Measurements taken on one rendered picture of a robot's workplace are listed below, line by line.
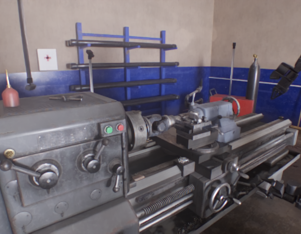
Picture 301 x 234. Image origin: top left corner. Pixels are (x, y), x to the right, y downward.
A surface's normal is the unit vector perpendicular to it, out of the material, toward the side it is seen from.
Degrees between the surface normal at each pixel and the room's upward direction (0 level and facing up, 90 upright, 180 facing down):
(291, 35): 90
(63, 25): 90
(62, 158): 90
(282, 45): 90
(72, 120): 45
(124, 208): 32
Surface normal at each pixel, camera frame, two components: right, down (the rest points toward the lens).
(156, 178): 0.34, -0.65
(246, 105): -0.56, 0.22
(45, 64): 0.58, 0.22
